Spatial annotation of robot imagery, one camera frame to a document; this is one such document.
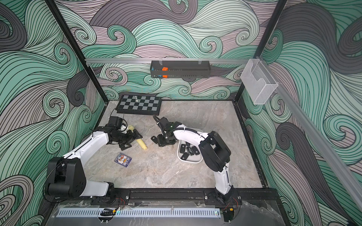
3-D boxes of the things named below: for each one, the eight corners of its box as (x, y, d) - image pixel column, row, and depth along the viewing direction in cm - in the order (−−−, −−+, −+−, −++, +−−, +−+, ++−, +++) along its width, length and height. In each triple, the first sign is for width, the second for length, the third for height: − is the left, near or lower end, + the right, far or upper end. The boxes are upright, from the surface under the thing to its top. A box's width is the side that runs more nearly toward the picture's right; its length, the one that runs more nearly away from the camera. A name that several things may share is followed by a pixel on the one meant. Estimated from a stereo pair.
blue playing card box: (114, 161, 88) (112, 159, 86) (120, 153, 92) (118, 151, 90) (126, 167, 86) (125, 166, 84) (132, 159, 89) (131, 157, 87)
